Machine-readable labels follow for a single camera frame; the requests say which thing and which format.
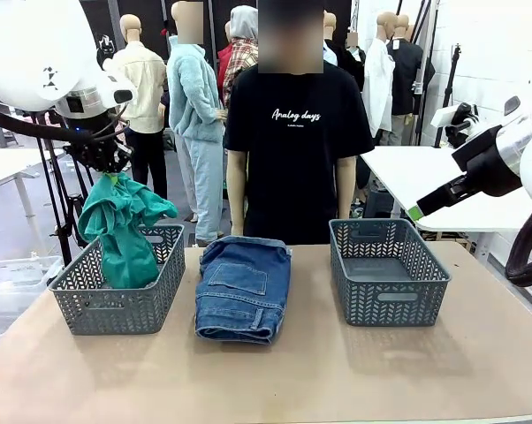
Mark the green top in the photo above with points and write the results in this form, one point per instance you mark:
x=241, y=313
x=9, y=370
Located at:
x=124, y=247

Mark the mannequin in blue fleece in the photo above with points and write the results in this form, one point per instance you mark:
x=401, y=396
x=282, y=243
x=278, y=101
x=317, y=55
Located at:
x=191, y=88

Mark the person's left hand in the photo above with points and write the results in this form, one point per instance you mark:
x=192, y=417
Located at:
x=344, y=213

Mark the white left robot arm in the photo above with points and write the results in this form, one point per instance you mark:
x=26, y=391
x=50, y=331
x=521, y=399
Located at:
x=27, y=53

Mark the dark blue denim shorts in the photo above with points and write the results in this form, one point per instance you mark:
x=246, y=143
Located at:
x=239, y=300

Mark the mannequin in plaid shirt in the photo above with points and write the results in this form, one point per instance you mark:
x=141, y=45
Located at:
x=241, y=57

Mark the person in black t-shirt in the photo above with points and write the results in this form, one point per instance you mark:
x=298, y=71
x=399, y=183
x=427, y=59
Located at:
x=292, y=176

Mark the white side table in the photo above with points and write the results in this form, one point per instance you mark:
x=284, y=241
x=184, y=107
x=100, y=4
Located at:
x=5, y=165

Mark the mannequin in black shirt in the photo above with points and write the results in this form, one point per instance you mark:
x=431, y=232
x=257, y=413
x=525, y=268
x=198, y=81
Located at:
x=407, y=79

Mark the person's right hand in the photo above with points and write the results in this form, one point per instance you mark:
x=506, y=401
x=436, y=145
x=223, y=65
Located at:
x=237, y=229

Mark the mannequin in cream shirt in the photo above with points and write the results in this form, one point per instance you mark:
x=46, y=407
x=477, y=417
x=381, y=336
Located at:
x=144, y=88

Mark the black light stand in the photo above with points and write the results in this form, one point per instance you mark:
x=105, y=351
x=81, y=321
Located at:
x=451, y=75

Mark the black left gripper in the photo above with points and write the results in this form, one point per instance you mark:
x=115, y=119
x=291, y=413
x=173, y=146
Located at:
x=96, y=148

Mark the clear plastic storage bin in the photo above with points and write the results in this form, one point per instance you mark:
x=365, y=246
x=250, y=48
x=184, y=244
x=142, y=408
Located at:
x=18, y=278

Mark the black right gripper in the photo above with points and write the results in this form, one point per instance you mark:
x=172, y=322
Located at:
x=487, y=163

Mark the mannequin in white shirt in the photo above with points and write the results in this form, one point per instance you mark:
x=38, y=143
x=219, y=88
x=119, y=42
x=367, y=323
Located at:
x=376, y=88

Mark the person's right forearm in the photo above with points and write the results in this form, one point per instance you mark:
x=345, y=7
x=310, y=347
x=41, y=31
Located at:
x=236, y=190

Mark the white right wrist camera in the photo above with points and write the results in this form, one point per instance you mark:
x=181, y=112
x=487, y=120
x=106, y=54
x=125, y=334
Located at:
x=443, y=117

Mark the person's left forearm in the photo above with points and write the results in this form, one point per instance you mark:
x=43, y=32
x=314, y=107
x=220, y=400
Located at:
x=346, y=185

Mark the black camera tripod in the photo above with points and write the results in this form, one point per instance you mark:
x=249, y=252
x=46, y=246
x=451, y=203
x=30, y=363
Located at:
x=54, y=190

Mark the large white table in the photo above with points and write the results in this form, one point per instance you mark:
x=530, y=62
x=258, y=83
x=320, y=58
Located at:
x=403, y=176

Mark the grey plastic woven basket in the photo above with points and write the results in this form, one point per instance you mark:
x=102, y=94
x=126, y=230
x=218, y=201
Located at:
x=394, y=305
x=116, y=309

